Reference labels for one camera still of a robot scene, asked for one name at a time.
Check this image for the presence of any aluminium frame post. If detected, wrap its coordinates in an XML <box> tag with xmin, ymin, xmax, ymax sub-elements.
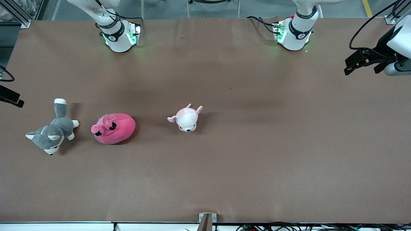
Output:
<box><xmin>0</xmin><ymin>0</ymin><xmax>31</xmax><ymax>29</ymax></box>

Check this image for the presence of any black arm base cable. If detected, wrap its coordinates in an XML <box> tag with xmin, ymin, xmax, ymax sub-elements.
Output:
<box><xmin>95</xmin><ymin>0</ymin><xmax>144</xmax><ymax>36</ymax></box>
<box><xmin>247</xmin><ymin>15</ymin><xmax>277</xmax><ymax>34</ymax></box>

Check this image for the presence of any brown table cover sheet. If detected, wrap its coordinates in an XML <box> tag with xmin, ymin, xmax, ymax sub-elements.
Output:
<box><xmin>0</xmin><ymin>18</ymin><xmax>411</xmax><ymax>224</ymax></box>

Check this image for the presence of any black cable tangle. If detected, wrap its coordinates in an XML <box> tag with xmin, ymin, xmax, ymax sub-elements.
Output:
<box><xmin>236</xmin><ymin>222</ymin><xmax>411</xmax><ymax>231</ymax></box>

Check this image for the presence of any light pink plush animal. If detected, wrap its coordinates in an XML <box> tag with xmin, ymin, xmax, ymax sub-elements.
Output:
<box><xmin>167</xmin><ymin>103</ymin><xmax>203</xmax><ymax>133</ymax></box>

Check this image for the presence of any metal table edge bracket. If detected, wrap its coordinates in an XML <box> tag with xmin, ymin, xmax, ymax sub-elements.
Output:
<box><xmin>197</xmin><ymin>212</ymin><xmax>217</xmax><ymax>231</ymax></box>

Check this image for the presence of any white table edge rail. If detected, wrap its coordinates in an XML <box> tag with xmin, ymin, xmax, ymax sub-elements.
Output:
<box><xmin>0</xmin><ymin>221</ymin><xmax>411</xmax><ymax>231</ymax></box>

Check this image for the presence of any hot pink round plush toy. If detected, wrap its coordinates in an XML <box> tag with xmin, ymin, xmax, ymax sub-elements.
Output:
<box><xmin>91</xmin><ymin>113</ymin><xmax>136</xmax><ymax>145</ymax></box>

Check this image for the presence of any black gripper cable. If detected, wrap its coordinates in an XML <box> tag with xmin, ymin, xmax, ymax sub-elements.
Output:
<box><xmin>0</xmin><ymin>65</ymin><xmax>15</xmax><ymax>82</ymax></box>
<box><xmin>349</xmin><ymin>0</ymin><xmax>400</xmax><ymax>50</ymax></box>

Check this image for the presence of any grey husky plush toy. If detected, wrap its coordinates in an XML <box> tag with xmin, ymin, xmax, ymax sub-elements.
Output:
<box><xmin>26</xmin><ymin>98</ymin><xmax>80</xmax><ymax>156</ymax></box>

